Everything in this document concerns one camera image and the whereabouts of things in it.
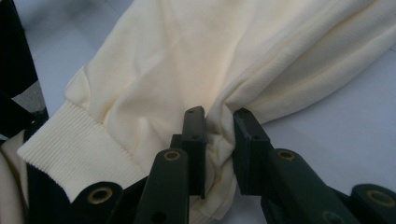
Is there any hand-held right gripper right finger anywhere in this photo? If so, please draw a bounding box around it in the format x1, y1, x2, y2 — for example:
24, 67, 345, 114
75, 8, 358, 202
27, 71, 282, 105
232, 107, 276, 197

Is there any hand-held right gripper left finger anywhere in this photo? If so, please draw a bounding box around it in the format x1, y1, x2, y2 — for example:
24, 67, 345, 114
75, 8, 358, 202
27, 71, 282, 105
169, 105, 208, 200

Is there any cream baby romper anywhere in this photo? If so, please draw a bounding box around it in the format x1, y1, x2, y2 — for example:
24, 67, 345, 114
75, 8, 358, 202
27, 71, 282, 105
0, 0, 396, 224

